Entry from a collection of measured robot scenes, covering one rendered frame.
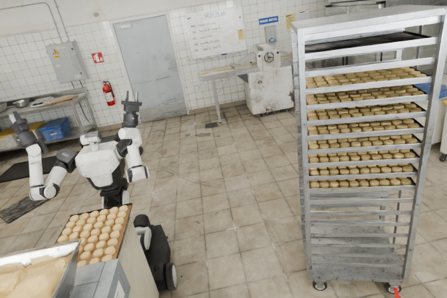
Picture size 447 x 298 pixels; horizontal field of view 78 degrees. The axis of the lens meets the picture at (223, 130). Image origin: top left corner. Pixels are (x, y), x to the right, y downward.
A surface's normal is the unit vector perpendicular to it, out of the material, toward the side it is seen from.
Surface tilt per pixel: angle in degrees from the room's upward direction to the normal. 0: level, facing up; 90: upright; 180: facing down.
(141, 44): 90
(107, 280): 0
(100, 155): 45
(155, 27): 90
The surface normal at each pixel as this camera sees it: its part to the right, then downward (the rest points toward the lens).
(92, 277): -0.15, -0.91
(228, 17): 0.12, 0.38
